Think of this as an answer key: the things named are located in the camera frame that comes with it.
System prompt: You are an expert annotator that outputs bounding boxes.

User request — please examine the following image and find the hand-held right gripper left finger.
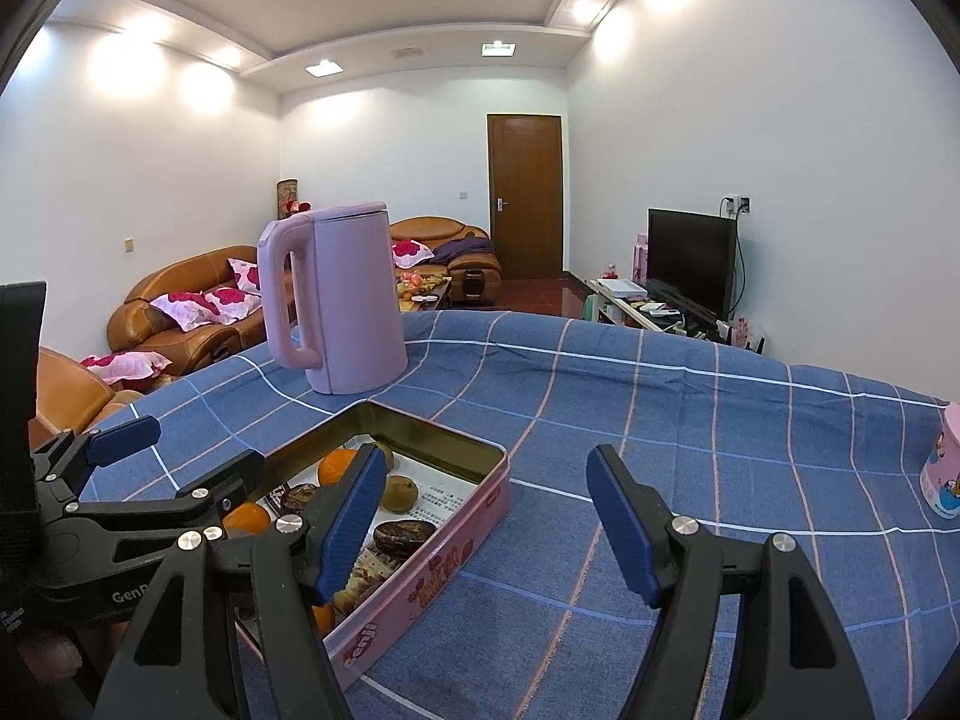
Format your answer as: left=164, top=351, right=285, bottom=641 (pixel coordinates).
left=94, top=442, right=389, bottom=720

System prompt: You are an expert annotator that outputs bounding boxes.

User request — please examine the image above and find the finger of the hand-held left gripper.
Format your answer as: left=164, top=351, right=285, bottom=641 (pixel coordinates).
left=71, top=450, right=265, bottom=542
left=30, top=415, right=162, bottom=500

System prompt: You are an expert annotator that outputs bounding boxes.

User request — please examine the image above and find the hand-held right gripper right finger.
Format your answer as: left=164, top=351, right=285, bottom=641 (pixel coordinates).
left=586, top=444, right=875, bottom=720

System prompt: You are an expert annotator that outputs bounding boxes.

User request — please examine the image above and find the pink rectangular tin box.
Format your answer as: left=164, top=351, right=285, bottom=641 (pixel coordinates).
left=225, top=401, right=512, bottom=691

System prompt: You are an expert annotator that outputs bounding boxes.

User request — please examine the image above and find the person's left hand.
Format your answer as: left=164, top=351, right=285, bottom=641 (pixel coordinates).
left=19, top=626, right=83, bottom=683

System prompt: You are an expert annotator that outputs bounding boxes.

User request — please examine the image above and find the brown leather armchair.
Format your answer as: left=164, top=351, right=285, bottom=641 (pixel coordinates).
left=30, top=345, right=143, bottom=451

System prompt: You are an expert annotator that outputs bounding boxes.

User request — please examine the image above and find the blue checked tablecloth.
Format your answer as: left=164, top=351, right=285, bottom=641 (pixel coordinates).
left=75, top=309, right=960, bottom=720

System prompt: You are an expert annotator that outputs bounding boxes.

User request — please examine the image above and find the long brown leather sofa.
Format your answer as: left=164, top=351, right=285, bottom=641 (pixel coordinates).
left=106, top=245, right=263, bottom=372

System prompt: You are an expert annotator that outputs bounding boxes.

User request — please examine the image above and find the pink electric kettle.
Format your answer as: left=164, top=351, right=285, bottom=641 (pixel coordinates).
left=257, top=201, right=410, bottom=395

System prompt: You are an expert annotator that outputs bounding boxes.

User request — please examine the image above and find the white television stand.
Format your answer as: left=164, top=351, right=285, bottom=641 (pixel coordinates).
left=586, top=277, right=766, bottom=350

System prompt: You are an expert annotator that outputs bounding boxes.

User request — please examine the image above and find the wooden coffee table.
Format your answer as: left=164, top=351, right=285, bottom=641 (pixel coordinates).
left=394, top=274, right=455, bottom=312

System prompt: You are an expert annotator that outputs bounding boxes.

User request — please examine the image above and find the black flat television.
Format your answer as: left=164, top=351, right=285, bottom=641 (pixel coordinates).
left=647, top=208, right=740, bottom=321

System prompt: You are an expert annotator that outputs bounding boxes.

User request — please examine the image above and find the brown leather sofa with purple cloth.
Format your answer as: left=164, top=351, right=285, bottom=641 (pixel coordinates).
left=390, top=216, right=503, bottom=301

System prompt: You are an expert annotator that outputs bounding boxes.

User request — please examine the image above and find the pink cartoon cup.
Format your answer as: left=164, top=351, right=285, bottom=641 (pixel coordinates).
left=919, top=403, right=960, bottom=521

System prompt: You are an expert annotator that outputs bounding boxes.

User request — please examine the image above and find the brown wooden door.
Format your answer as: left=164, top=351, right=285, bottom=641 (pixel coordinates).
left=487, top=114, right=564, bottom=280

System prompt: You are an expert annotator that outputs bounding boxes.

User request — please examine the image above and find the black power cable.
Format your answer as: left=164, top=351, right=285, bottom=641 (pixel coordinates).
left=733, top=214, right=751, bottom=316

